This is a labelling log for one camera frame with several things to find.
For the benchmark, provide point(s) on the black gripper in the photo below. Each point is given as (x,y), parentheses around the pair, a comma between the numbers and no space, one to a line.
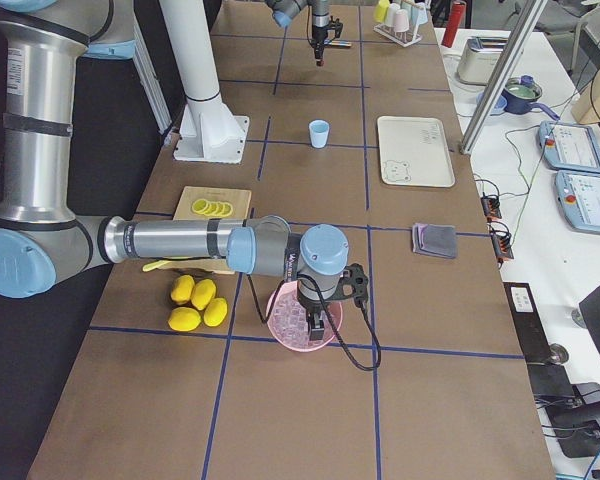
(313,303)
(320,34)

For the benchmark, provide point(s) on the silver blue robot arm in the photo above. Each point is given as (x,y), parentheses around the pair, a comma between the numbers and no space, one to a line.
(285,11)
(113,152)

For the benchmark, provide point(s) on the pink bowl of ice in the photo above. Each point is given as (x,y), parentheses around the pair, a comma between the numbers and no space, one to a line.
(287,322)

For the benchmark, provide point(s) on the yellow-green plastic cup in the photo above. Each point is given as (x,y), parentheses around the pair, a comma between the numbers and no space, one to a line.
(380,11)

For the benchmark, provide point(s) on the white plastic cup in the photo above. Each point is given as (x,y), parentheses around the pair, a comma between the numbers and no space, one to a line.
(391,15)

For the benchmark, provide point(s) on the light blue plastic cup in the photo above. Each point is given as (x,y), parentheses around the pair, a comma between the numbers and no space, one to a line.
(318,132)

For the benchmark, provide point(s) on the pink plastic cup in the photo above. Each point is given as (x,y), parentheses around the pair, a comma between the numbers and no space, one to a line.
(400,21)

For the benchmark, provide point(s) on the blue plastic cup on rack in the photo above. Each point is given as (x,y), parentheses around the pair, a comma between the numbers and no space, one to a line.
(418,15)

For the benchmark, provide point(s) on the stainless steel muddler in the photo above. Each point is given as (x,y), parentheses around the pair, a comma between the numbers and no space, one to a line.
(340,44)

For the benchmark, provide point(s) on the yellow lemon upper right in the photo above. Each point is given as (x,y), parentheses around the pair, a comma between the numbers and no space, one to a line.
(203,293)

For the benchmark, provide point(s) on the cream bear serving tray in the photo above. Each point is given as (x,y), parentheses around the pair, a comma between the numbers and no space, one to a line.
(413,152)

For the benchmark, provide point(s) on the bamboo cutting board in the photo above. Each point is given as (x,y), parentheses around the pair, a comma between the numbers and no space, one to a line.
(241,202)

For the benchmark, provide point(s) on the red bottle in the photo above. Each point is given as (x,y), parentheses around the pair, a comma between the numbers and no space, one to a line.
(456,15)

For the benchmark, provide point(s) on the lemon slices row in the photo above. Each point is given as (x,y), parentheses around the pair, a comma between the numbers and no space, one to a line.
(212,208)

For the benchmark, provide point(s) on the grey folded cloth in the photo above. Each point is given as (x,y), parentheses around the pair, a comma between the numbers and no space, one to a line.
(435,240)

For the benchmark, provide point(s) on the silver toaster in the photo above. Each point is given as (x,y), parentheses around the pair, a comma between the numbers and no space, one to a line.
(479,58)

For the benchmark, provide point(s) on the yellow-green plastic knife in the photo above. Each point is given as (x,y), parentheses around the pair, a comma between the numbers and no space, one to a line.
(157,264)

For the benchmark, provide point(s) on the lower orange black adapter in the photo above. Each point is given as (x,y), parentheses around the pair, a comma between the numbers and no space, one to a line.
(501,238)

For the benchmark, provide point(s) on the orange black adapter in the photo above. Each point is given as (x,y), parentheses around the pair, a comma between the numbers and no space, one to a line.
(491,207)
(501,238)

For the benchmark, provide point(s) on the blue pot with lid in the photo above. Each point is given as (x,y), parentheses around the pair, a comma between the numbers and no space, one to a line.
(520,96)

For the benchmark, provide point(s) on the upper orange black adapter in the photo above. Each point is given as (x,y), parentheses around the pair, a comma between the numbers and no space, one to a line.
(491,207)

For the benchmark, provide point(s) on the upper teach pendant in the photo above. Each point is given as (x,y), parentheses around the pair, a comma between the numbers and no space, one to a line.
(567,146)

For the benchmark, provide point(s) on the teach pendant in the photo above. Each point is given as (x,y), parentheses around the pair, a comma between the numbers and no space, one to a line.
(579,196)
(567,146)

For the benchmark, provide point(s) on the lower teach pendant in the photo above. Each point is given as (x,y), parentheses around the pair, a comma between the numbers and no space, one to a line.
(579,196)

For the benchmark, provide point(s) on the white wire cup rack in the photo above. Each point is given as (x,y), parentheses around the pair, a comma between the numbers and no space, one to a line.
(411,37)

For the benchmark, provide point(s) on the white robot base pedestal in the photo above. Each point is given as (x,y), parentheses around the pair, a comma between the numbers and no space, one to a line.
(209,132)

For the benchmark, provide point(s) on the aluminium frame post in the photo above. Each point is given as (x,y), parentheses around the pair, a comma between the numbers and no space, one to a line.
(503,70)

